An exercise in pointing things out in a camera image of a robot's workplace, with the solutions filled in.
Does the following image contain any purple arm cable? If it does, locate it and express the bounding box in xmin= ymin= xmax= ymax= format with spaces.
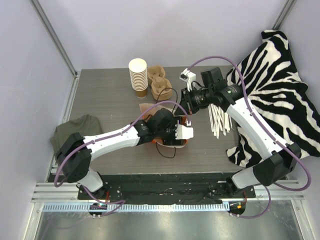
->
xmin=53 ymin=101 xmax=192 ymax=230
xmin=187 ymin=55 xmax=312 ymax=219

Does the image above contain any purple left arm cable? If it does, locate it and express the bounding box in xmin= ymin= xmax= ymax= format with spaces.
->
xmin=53 ymin=101 xmax=192 ymax=230

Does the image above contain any white slotted cable duct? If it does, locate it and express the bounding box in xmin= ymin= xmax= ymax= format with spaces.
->
xmin=42 ymin=201 xmax=230 ymax=213

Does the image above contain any cardboard cup carrier stack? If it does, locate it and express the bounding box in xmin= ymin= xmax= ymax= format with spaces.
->
xmin=147 ymin=65 xmax=173 ymax=101

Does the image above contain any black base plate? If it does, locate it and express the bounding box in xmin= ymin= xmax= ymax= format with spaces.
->
xmin=93 ymin=172 xmax=256 ymax=205

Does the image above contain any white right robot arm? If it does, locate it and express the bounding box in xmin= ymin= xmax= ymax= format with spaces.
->
xmin=175 ymin=67 xmax=301 ymax=198

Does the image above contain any orange paper bag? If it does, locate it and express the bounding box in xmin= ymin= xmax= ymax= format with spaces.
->
xmin=139 ymin=87 xmax=188 ymax=159

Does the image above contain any pile of wrapped straws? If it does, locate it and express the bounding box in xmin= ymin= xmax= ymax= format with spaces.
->
xmin=208 ymin=104 xmax=234 ymax=139

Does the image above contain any olive green cloth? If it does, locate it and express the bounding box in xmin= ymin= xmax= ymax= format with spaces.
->
xmin=50 ymin=114 xmax=103 ymax=154

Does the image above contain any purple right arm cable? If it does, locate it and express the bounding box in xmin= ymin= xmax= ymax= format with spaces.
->
xmin=187 ymin=55 xmax=312 ymax=219

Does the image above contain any stack of paper cups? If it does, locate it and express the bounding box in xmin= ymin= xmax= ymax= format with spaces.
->
xmin=128 ymin=58 xmax=148 ymax=98

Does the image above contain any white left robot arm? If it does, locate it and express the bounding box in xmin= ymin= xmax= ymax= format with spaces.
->
xmin=54 ymin=108 xmax=194 ymax=200

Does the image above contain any zebra print blanket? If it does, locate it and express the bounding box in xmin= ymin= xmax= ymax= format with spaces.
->
xmin=226 ymin=29 xmax=320 ymax=158

